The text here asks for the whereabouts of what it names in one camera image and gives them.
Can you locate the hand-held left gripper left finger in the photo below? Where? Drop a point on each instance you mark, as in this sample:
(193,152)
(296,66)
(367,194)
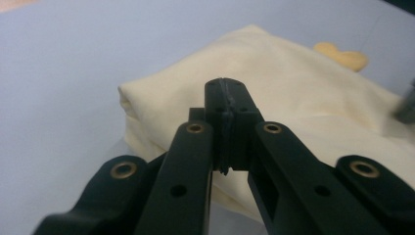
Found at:
(218,130)

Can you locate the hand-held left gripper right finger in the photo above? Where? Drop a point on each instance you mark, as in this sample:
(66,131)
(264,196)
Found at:
(243,130)

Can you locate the pale blue table mat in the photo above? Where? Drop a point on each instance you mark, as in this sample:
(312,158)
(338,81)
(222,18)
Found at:
(65,81)

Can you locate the cream baby romper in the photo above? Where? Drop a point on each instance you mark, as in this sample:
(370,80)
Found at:
(277,81)

